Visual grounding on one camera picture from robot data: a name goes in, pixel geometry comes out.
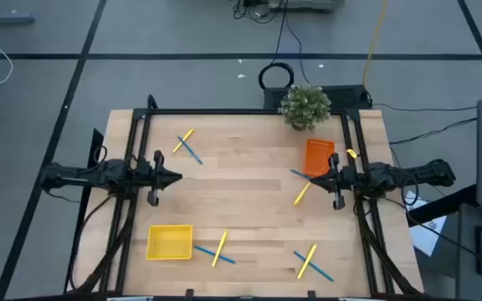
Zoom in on grey table foot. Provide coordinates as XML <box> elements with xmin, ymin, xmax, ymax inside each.
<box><xmin>0</xmin><ymin>0</ymin><xmax>36</xmax><ymax>26</ymax></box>

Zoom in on black floor cable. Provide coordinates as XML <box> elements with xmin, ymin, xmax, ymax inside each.
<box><xmin>285</xmin><ymin>20</ymin><xmax>311</xmax><ymax>86</ymax></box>
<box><xmin>388</xmin><ymin>118</ymin><xmax>479</xmax><ymax>146</ymax></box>
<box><xmin>372</xmin><ymin>102</ymin><xmax>479</xmax><ymax>113</ymax></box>

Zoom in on orange plastic basket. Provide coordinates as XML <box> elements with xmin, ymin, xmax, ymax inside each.
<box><xmin>304</xmin><ymin>138</ymin><xmax>336</xmax><ymax>178</ymax></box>

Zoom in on white paper sheet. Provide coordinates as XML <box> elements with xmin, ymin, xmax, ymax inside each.
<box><xmin>403</xmin><ymin>190</ymin><xmax>448</xmax><ymax>257</ymax></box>

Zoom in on black perforated box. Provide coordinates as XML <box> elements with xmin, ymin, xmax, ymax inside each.
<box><xmin>263</xmin><ymin>84</ymin><xmax>373</xmax><ymax>112</ymax></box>

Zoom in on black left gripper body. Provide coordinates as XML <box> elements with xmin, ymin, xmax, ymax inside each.
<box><xmin>136</xmin><ymin>149</ymin><xmax>172</xmax><ymax>207</ymax></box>

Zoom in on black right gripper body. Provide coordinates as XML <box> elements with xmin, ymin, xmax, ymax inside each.
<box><xmin>326</xmin><ymin>151</ymin><xmax>358</xmax><ymax>212</ymax></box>

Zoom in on tangled black cables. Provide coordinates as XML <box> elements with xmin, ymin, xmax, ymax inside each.
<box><xmin>231</xmin><ymin>0</ymin><xmax>286</xmax><ymax>25</ymax></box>

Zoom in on black slanted bar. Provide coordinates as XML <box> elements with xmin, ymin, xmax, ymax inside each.
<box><xmin>406</xmin><ymin>183</ymin><xmax>478</xmax><ymax>228</ymax></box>

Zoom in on potted green plant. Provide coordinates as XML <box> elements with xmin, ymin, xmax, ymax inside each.
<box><xmin>277</xmin><ymin>84</ymin><xmax>332</xmax><ymax>132</ymax></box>

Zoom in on yellow pen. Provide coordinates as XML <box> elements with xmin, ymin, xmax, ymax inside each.
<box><xmin>172</xmin><ymin>128</ymin><xmax>195</xmax><ymax>155</ymax></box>
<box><xmin>293</xmin><ymin>181</ymin><xmax>312</xmax><ymax>207</ymax></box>
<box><xmin>296</xmin><ymin>243</ymin><xmax>318</xmax><ymax>281</ymax></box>
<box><xmin>211</xmin><ymin>229</ymin><xmax>228</xmax><ymax>268</ymax></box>

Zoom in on blue pencil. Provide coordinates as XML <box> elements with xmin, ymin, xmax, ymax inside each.
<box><xmin>193</xmin><ymin>245</ymin><xmax>237</xmax><ymax>265</ymax></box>
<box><xmin>289</xmin><ymin>168</ymin><xmax>312</xmax><ymax>181</ymax></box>
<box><xmin>293</xmin><ymin>250</ymin><xmax>335</xmax><ymax>283</ymax></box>
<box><xmin>177</xmin><ymin>135</ymin><xmax>204</xmax><ymax>166</ymax></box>

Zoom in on grey box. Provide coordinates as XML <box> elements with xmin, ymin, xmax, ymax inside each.
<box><xmin>267</xmin><ymin>0</ymin><xmax>346</xmax><ymax>13</ymax></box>

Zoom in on yellow plastic basket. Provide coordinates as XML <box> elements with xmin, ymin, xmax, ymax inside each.
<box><xmin>146</xmin><ymin>224</ymin><xmax>194</xmax><ymax>261</ymax></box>

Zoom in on yellow cable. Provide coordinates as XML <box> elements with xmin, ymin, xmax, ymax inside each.
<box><xmin>361</xmin><ymin>0</ymin><xmax>389</xmax><ymax>89</ymax></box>

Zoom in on coiled black cable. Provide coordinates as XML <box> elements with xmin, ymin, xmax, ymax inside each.
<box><xmin>258</xmin><ymin>62</ymin><xmax>295</xmax><ymax>91</ymax></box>

